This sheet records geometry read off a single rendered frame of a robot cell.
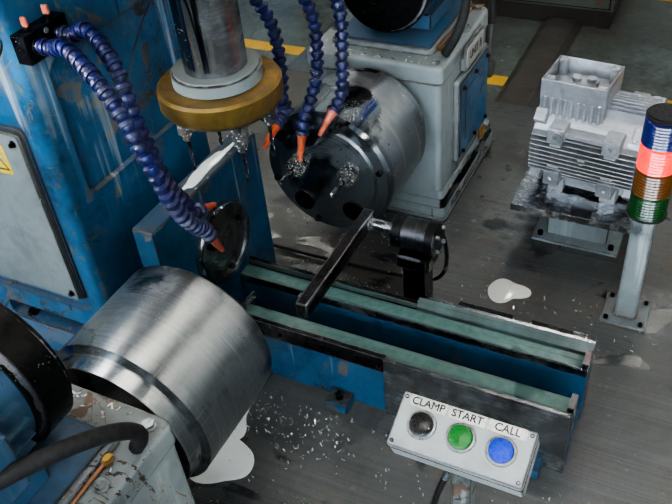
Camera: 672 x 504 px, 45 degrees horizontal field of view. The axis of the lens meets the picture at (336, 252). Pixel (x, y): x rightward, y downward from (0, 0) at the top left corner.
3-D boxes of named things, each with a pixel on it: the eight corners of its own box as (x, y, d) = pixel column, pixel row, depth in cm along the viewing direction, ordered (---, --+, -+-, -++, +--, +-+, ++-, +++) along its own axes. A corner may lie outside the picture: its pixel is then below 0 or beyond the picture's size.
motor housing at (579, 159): (523, 192, 157) (530, 106, 144) (557, 144, 169) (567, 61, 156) (627, 220, 148) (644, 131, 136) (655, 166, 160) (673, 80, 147)
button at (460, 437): (445, 447, 97) (443, 444, 96) (453, 424, 98) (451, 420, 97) (469, 455, 96) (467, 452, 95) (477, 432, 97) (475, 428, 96)
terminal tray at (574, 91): (537, 113, 149) (540, 78, 145) (557, 87, 156) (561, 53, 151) (601, 127, 144) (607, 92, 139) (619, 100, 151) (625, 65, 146)
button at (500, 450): (485, 461, 95) (484, 457, 94) (493, 437, 97) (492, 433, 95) (510, 469, 94) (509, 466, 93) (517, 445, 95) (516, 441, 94)
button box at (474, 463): (392, 453, 103) (384, 442, 98) (411, 401, 105) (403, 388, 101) (524, 499, 96) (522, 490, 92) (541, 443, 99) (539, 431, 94)
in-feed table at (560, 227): (506, 250, 162) (510, 203, 155) (542, 177, 180) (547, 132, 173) (629, 278, 153) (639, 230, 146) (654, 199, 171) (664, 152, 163)
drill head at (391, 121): (254, 239, 153) (233, 126, 137) (347, 130, 180) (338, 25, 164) (375, 270, 143) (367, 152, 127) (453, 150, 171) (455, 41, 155)
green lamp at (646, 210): (623, 219, 131) (628, 196, 128) (631, 198, 135) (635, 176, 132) (662, 227, 129) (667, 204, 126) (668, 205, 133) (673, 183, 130)
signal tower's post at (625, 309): (598, 321, 145) (634, 121, 118) (607, 293, 151) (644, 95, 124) (644, 333, 142) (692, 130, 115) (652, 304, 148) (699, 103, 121)
